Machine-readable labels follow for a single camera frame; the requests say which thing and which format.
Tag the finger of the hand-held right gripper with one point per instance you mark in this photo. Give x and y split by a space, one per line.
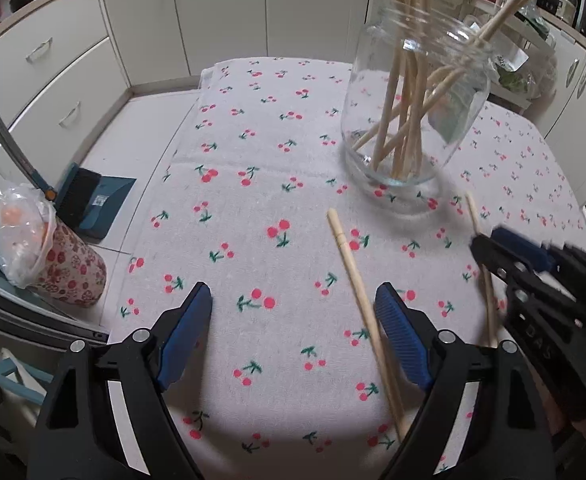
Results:
528 252
500 260

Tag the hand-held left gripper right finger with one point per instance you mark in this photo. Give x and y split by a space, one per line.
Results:
403 335

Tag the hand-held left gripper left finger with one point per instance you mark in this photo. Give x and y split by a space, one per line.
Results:
185 335

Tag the wooden chopstick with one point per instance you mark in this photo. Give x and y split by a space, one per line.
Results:
355 280
488 300

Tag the bunch of chopsticks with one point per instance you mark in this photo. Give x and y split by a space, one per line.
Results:
408 110

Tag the clear glass jar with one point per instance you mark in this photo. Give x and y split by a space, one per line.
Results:
363 60

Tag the red floral container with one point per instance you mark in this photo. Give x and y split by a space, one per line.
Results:
73 270

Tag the beige kitchen cabinet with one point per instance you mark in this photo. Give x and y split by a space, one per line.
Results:
583 110

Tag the blue dustpan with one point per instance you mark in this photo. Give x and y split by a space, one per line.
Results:
113 200

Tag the blue wooden chair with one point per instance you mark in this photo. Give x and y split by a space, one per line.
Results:
23 375

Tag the cherry print tablecloth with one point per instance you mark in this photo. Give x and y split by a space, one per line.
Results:
273 185

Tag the cluttered white storage cart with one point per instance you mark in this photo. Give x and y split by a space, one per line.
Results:
518 65

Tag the clear plastic bag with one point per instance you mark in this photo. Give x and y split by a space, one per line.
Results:
18 240

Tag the beige drawer cabinet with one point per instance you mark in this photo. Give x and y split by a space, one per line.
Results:
48 85

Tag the beige cabinet with doors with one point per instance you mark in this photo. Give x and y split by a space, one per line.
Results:
223 10

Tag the dark metal frame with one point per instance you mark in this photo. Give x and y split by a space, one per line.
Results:
23 310

